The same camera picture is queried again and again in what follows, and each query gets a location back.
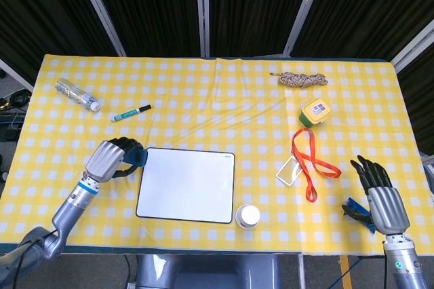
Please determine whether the green marker pen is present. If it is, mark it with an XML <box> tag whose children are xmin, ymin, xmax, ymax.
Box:
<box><xmin>111</xmin><ymin>104</ymin><xmax>152</xmax><ymax>123</ymax></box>

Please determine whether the grey robot torso base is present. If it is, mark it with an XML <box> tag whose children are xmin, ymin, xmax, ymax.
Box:
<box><xmin>137</xmin><ymin>254</ymin><xmax>282</xmax><ymax>289</ymax></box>

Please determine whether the yellow white checkered tablecloth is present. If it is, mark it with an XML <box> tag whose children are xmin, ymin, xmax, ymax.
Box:
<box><xmin>0</xmin><ymin>54</ymin><xmax>434</xmax><ymax>256</ymax></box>

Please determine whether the clear plastic water bottle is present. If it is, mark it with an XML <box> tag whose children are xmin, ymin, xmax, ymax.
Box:
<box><xmin>55</xmin><ymin>77</ymin><xmax>101</xmax><ymax>112</ymax></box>

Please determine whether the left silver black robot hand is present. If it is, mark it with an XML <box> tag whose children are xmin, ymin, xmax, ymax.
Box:
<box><xmin>84</xmin><ymin>136</ymin><xmax>142</xmax><ymax>183</ymax></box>

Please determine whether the clear badge holder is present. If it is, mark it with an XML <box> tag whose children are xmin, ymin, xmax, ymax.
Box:
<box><xmin>275</xmin><ymin>156</ymin><xmax>303</xmax><ymax>187</ymax></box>

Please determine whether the orange lanyard strap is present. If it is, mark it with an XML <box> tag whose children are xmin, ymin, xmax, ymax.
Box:
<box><xmin>292</xmin><ymin>128</ymin><xmax>342</xmax><ymax>203</ymax></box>

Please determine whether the floral white paper cup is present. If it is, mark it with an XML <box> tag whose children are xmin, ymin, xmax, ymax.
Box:
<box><xmin>235</xmin><ymin>204</ymin><xmax>261</xmax><ymax>230</ymax></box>

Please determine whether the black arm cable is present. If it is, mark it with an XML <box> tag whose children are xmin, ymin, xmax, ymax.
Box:
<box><xmin>15</xmin><ymin>230</ymin><xmax>57</xmax><ymax>289</ymax></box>

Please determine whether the grey partition frame post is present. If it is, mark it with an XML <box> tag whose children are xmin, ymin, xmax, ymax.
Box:
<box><xmin>72</xmin><ymin>0</ymin><xmax>127</xmax><ymax>57</ymax></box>
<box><xmin>281</xmin><ymin>0</ymin><xmax>332</xmax><ymax>57</ymax></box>
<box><xmin>391</xmin><ymin>19</ymin><xmax>434</xmax><ymax>73</ymax></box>
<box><xmin>195</xmin><ymin>0</ymin><xmax>211</xmax><ymax>58</ymax></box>
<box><xmin>0</xmin><ymin>58</ymin><xmax>34</xmax><ymax>92</ymax></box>

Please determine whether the blue whiteboard eraser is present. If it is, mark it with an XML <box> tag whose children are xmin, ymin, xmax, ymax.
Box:
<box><xmin>122</xmin><ymin>146</ymin><xmax>149</xmax><ymax>168</ymax></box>

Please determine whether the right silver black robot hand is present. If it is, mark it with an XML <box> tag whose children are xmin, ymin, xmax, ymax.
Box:
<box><xmin>341</xmin><ymin>155</ymin><xmax>411</xmax><ymax>235</ymax></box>

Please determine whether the green box with yellow lid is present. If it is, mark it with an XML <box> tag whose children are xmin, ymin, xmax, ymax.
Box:
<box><xmin>298</xmin><ymin>98</ymin><xmax>332</xmax><ymax>127</ymax></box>

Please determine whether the small blue clip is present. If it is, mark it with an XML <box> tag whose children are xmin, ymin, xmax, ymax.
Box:
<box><xmin>343</xmin><ymin>197</ymin><xmax>376</xmax><ymax>234</ymax></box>

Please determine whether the black curtain panel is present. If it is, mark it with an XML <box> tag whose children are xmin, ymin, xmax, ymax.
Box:
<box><xmin>86</xmin><ymin>0</ymin><xmax>203</xmax><ymax>58</ymax></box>
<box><xmin>0</xmin><ymin>0</ymin><xmax>118</xmax><ymax>83</ymax></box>
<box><xmin>292</xmin><ymin>0</ymin><xmax>434</xmax><ymax>62</ymax></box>
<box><xmin>207</xmin><ymin>0</ymin><xmax>318</xmax><ymax>58</ymax></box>

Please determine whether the small white whiteboard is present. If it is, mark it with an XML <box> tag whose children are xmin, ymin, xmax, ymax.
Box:
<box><xmin>135</xmin><ymin>147</ymin><xmax>236</xmax><ymax>225</ymax></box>

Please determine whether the black floor cable bundle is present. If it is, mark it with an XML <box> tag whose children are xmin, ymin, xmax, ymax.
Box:
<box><xmin>0</xmin><ymin>87</ymin><xmax>33</xmax><ymax>113</ymax></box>

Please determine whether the braided rope bundle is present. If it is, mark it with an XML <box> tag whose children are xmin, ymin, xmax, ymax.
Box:
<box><xmin>269</xmin><ymin>71</ymin><xmax>329</xmax><ymax>88</ymax></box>

